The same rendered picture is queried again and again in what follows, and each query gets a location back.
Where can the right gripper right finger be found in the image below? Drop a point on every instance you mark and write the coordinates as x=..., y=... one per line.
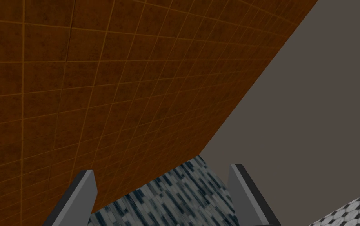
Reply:
x=246, y=197

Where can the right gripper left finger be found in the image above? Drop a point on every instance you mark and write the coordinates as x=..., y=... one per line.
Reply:
x=76, y=201

